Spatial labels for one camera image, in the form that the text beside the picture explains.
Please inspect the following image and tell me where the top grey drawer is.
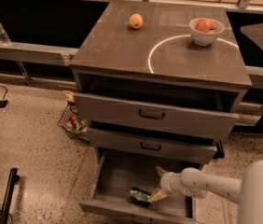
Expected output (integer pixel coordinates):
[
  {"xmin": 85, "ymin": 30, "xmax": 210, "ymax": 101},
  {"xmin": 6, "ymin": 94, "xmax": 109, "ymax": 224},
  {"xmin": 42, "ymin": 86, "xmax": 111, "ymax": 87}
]
[{"xmin": 74, "ymin": 93, "xmax": 238, "ymax": 139}]

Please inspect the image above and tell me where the grey drawer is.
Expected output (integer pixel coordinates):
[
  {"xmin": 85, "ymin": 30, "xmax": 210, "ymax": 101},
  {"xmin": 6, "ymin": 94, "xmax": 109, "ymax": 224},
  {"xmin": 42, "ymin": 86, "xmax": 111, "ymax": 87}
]
[
  {"xmin": 79, "ymin": 149, "xmax": 198, "ymax": 224},
  {"xmin": 87, "ymin": 128, "xmax": 216, "ymax": 164},
  {"xmin": 74, "ymin": 93, "xmax": 238, "ymax": 139}
]

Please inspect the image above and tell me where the black wire basket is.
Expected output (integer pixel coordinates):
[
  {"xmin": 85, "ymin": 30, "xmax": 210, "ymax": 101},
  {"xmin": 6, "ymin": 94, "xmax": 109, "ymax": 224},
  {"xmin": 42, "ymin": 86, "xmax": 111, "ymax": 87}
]
[{"xmin": 58, "ymin": 103, "xmax": 89, "ymax": 143}]

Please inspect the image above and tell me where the grey drawer cabinet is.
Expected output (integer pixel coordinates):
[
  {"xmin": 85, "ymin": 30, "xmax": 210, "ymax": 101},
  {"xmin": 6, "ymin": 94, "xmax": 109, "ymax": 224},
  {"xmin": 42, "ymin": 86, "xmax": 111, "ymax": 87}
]
[{"xmin": 69, "ymin": 1, "xmax": 253, "ymax": 224}]

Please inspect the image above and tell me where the middle grey drawer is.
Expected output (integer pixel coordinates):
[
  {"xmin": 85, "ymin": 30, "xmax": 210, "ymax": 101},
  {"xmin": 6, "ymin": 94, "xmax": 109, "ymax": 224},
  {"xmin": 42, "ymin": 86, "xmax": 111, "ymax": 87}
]
[{"xmin": 87, "ymin": 128, "xmax": 216, "ymax": 164}]

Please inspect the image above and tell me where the white ceramic bowl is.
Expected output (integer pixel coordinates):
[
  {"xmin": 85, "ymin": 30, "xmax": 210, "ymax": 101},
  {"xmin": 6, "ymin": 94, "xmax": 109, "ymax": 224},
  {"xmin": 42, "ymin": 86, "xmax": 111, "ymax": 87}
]
[{"xmin": 189, "ymin": 18, "xmax": 225, "ymax": 46}]

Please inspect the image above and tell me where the black metal stand leg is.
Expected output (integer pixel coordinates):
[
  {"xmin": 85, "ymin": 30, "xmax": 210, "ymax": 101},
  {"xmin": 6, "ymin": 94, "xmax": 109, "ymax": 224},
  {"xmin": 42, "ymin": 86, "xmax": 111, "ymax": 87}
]
[{"xmin": 0, "ymin": 168, "xmax": 20, "ymax": 224}]

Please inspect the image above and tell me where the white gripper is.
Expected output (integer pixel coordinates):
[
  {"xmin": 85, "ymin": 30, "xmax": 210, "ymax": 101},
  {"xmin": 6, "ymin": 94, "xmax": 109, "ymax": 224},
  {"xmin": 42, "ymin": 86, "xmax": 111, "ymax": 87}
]
[{"xmin": 149, "ymin": 166, "xmax": 183, "ymax": 203}]

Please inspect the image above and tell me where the orange fruit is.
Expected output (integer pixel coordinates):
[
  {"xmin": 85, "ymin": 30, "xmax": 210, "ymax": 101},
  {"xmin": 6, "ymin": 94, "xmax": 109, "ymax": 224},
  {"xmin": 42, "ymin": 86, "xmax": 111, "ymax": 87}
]
[{"xmin": 129, "ymin": 13, "xmax": 143, "ymax": 30}]

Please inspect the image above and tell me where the clear plastic water bottle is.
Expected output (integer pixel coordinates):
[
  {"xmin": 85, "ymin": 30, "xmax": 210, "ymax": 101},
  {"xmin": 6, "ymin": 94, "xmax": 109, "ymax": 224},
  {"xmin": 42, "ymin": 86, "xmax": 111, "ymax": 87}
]
[{"xmin": 0, "ymin": 22, "xmax": 11, "ymax": 46}]

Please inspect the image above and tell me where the grey metal shelf rail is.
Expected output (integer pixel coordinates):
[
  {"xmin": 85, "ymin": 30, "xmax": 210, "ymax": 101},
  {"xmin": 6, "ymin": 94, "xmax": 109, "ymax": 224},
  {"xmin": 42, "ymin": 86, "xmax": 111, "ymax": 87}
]
[{"xmin": 0, "ymin": 41, "xmax": 77, "ymax": 66}]

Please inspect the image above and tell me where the bottom grey drawer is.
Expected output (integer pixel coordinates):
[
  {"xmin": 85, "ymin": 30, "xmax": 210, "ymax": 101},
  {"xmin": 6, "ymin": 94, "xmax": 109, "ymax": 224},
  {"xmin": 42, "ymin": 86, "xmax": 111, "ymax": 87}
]
[{"xmin": 79, "ymin": 149, "xmax": 198, "ymax": 224}]

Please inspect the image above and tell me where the red apple in bowl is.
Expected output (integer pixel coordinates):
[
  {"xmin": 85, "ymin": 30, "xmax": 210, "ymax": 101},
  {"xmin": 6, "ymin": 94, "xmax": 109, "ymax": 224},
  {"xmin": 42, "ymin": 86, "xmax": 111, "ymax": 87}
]
[{"xmin": 195, "ymin": 19, "xmax": 217, "ymax": 33}]

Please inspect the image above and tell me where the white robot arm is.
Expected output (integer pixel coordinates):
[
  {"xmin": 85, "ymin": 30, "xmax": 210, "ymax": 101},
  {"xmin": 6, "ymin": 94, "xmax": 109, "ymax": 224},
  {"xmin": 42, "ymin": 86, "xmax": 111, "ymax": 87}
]
[{"xmin": 149, "ymin": 160, "xmax": 263, "ymax": 224}]

